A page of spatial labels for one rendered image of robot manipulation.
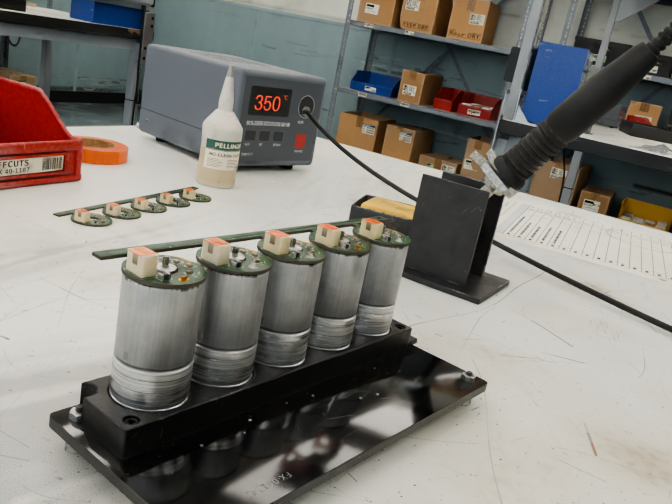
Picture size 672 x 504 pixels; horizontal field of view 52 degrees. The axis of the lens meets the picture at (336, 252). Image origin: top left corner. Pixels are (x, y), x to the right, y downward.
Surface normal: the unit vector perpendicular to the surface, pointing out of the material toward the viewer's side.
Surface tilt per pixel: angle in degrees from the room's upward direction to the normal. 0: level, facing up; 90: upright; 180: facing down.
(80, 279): 0
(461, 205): 90
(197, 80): 90
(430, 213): 90
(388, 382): 0
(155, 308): 90
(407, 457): 0
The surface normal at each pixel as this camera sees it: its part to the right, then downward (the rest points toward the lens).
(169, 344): 0.45, 0.34
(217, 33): -0.48, 0.17
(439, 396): 0.18, -0.94
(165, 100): -0.66, 0.10
